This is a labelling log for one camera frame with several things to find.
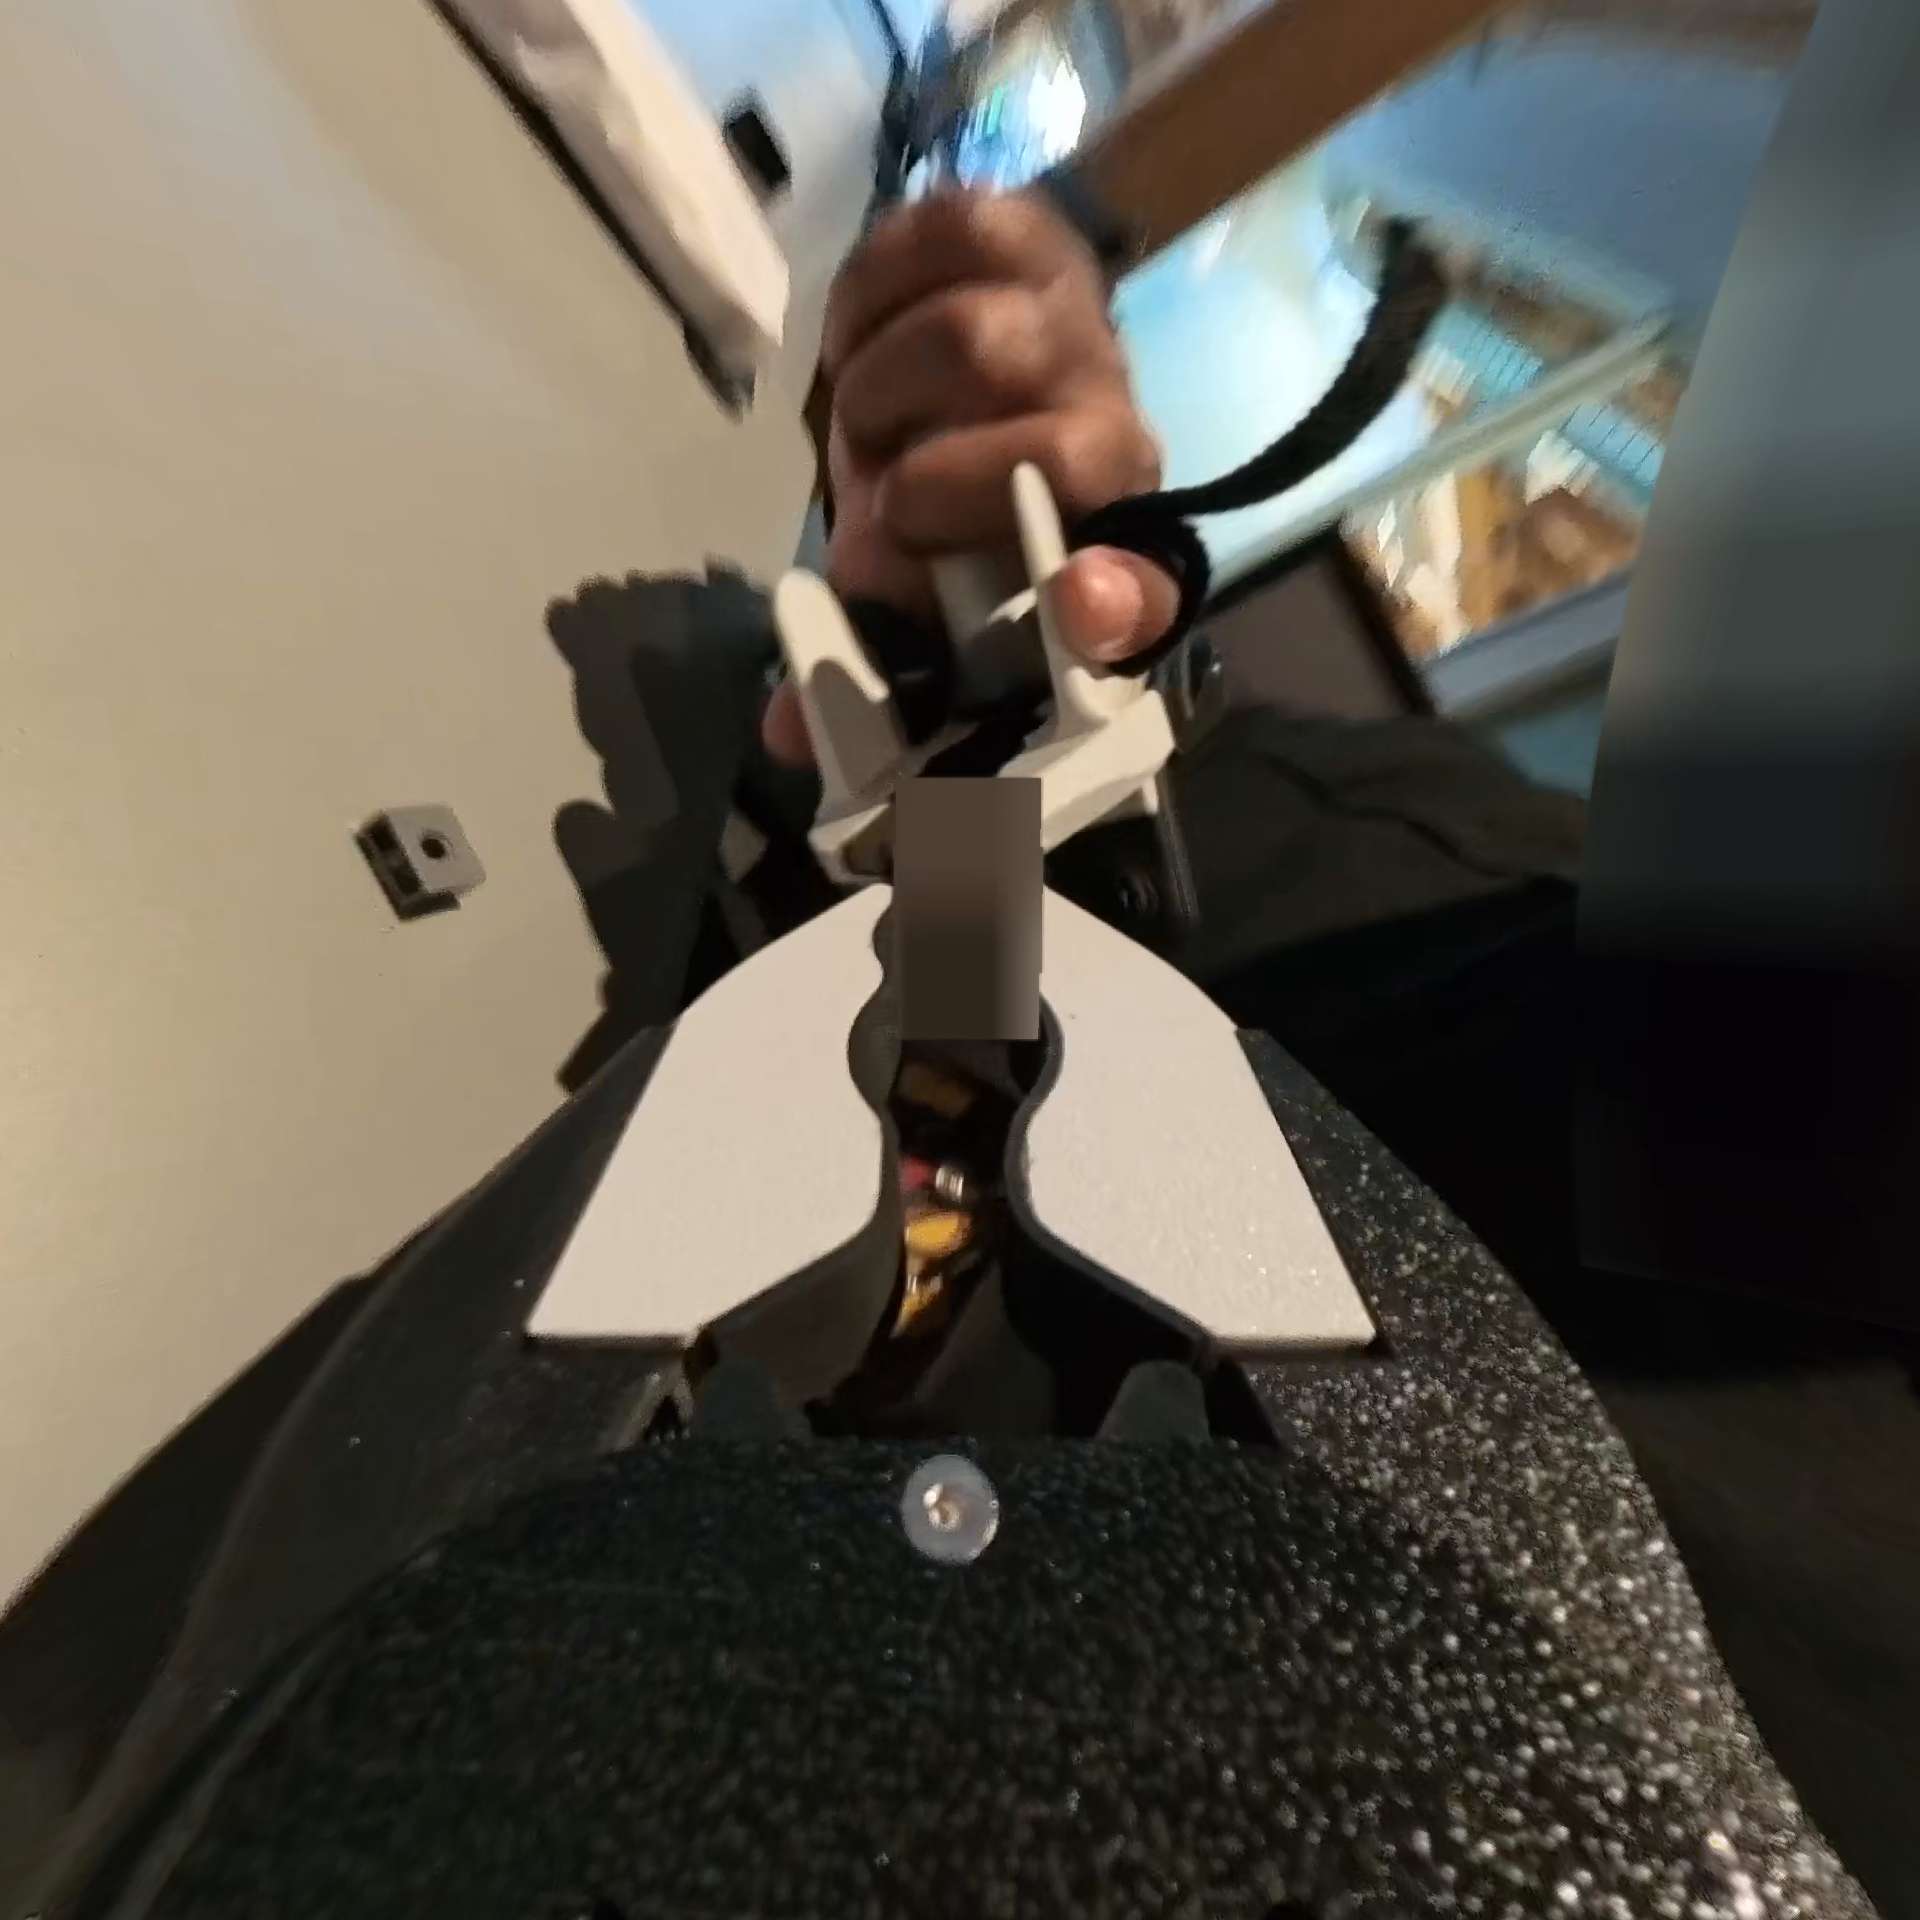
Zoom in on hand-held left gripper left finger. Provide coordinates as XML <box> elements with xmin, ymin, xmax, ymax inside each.
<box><xmin>526</xmin><ymin>884</ymin><xmax>902</xmax><ymax>1347</ymax></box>

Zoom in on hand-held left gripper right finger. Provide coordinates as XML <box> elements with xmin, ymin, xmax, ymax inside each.
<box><xmin>1006</xmin><ymin>896</ymin><xmax>1382</xmax><ymax>1356</ymax></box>

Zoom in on small grey toy brick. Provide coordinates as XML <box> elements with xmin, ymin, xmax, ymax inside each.
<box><xmin>355</xmin><ymin>801</ymin><xmax>488</xmax><ymax>921</ymax></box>

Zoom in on grey desk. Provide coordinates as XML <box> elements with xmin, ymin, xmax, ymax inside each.
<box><xmin>0</xmin><ymin>0</ymin><xmax>841</xmax><ymax>1653</ymax></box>

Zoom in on person's right hand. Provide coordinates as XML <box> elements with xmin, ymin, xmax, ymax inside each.
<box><xmin>761</xmin><ymin>182</ymin><xmax>1187</xmax><ymax>769</ymax></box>

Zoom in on black braided cord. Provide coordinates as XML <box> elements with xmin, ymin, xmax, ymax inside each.
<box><xmin>1169</xmin><ymin>214</ymin><xmax>1444</xmax><ymax>528</ymax></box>

